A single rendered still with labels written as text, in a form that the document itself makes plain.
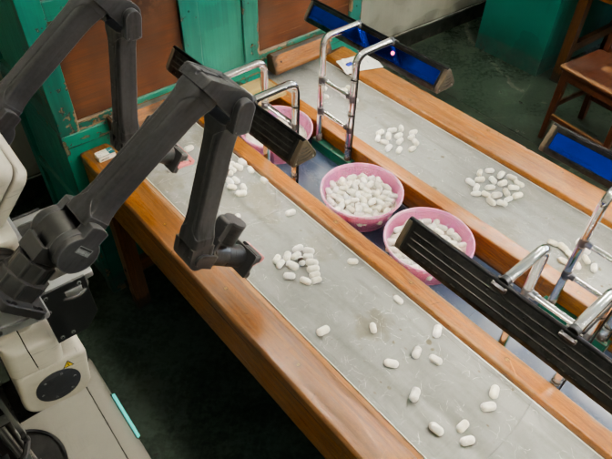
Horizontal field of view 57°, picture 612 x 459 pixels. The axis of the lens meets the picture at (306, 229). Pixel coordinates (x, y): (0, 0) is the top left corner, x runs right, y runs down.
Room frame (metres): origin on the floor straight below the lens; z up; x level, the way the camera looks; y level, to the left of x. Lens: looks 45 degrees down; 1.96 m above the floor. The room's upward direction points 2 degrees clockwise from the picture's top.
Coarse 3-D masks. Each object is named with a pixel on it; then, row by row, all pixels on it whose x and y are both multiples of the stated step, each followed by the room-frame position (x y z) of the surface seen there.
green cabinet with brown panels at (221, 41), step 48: (0, 0) 1.60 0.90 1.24; (48, 0) 1.55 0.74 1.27; (144, 0) 1.75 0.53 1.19; (192, 0) 1.85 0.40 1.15; (240, 0) 1.99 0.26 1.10; (288, 0) 2.14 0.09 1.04; (336, 0) 2.31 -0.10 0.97; (0, 48) 1.85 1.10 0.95; (96, 48) 1.63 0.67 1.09; (144, 48) 1.73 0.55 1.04; (192, 48) 1.83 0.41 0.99; (240, 48) 1.98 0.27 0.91; (48, 96) 1.49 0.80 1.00; (96, 96) 1.60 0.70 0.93; (144, 96) 1.70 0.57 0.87
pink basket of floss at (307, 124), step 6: (276, 108) 1.82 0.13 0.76; (282, 108) 1.82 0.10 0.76; (288, 108) 1.82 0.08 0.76; (288, 114) 1.81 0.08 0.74; (300, 114) 1.79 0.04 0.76; (300, 120) 1.78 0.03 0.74; (306, 120) 1.76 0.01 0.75; (306, 126) 1.74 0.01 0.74; (312, 126) 1.70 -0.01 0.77; (306, 132) 1.73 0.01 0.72; (246, 138) 1.61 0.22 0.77; (306, 138) 1.62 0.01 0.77; (252, 144) 1.59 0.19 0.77; (258, 150) 1.59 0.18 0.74; (270, 156) 1.58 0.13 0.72; (276, 156) 1.58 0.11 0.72; (276, 162) 1.59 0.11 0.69; (282, 162) 1.60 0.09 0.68
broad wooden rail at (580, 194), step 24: (336, 48) 2.29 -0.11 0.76; (360, 72) 2.10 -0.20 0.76; (384, 72) 2.10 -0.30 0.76; (408, 96) 1.93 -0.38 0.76; (432, 96) 1.93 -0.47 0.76; (432, 120) 1.79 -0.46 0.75; (456, 120) 1.77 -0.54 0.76; (480, 144) 1.63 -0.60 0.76; (504, 144) 1.63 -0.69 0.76; (528, 168) 1.50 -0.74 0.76; (552, 168) 1.50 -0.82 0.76; (552, 192) 1.40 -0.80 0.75; (576, 192) 1.39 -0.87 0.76; (600, 192) 1.39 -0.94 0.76
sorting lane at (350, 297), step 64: (192, 128) 1.70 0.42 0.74; (256, 192) 1.37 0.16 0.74; (320, 256) 1.10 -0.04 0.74; (320, 320) 0.88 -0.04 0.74; (384, 320) 0.88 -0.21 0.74; (384, 384) 0.69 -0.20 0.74; (448, 384) 0.70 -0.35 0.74; (512, 384) 0.71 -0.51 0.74; (448, 448) 0.54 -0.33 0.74; (512, 448) 0.55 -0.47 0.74; (576, 448) 0.55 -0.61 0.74
